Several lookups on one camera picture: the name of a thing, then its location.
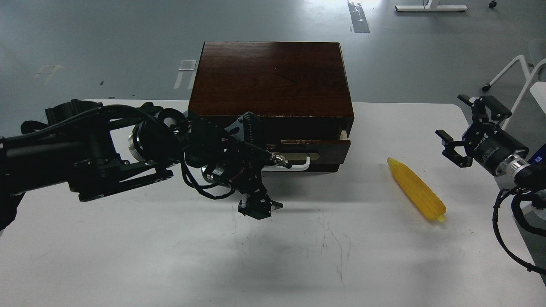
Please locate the dark wooden drawer cabinet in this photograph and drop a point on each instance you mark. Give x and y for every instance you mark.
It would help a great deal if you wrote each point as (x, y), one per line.
(298, 89)

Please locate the white table leg frame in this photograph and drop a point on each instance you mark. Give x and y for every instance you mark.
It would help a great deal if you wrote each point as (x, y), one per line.
(512, 80)

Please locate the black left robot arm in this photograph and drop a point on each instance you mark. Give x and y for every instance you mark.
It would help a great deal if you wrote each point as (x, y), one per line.
(105, 150)

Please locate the wooden drawer with white handle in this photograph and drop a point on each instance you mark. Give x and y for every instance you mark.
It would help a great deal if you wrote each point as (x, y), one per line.
(312, 155)

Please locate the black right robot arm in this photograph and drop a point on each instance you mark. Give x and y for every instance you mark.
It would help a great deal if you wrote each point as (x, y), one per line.
(524, 175)

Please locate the white stand base background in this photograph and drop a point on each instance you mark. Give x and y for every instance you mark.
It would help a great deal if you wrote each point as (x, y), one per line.
(431, 6)

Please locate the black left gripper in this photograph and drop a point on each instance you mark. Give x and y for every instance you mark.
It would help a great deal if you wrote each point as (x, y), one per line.
(239, 165)

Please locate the yellow corn cob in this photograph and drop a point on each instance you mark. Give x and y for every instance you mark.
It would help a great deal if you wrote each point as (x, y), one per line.
(422, 197)

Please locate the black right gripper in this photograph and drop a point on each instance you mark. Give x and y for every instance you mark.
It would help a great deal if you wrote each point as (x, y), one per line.
(483, 141)

